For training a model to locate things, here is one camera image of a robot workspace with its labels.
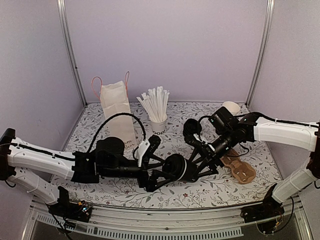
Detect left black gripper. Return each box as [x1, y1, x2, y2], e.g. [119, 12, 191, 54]
[101, 155, 175, 192]

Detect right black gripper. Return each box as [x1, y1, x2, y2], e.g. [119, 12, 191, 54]
[186, 129, 237, 179]

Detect black plastic cup lid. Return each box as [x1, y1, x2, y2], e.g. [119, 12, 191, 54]
[162, 153, 187, 181]

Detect stack of paper cups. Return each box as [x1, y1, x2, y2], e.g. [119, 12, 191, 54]
[222, 101, 241, 116]

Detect black paper coffee cup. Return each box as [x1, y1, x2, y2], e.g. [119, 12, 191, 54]
[181, 161, 199, 183]

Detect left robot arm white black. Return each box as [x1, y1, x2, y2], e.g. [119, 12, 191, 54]
[0, 128, 186, 217]

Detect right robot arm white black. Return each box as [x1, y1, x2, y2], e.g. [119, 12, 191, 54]
[185, 107, 320, 218]

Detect floral table mat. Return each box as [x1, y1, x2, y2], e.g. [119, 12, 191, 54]
[51, 102, 281, 209]

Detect brown cardboard cup carrier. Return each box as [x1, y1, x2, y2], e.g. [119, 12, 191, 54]
[220, 148, 256, 185]

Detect stack of black cup lids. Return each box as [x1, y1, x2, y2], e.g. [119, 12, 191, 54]
[182, 118, 202, 143]

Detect white cup holding straws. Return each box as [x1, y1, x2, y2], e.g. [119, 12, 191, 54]
[151, 118, 167, 136]

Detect bundle of white wrapped straws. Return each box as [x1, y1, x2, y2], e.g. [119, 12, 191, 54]
[136, 86, 170, 123]

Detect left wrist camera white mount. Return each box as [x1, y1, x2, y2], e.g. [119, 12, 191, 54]
[132, 134, 161, 168]

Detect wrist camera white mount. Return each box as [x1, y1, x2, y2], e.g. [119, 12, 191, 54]
[132, 134, 161, 168]
[184, 133, 215, 153]

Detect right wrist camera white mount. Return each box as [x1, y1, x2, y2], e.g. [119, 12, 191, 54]
[184, 133, 215, 153]

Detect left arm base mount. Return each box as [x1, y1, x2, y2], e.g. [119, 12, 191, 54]
[48, 186, 92, 223]

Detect white paper bag orange handles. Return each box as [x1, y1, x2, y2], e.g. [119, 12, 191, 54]
[93, 71, 137, 150]

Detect aluminium front rail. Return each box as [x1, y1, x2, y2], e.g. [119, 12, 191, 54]
[22, 197, 313, 240]

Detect left aluminium frame post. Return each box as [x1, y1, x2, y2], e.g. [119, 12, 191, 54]
[57, 0, 88, 107]

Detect aluminium frame post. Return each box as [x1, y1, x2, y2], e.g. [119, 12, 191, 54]
[245, 0, 275, 108]
[57, 0, 88, 107]

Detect right aluminium frame post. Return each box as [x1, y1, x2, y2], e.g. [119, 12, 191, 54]
[245, 0, 275, 108]

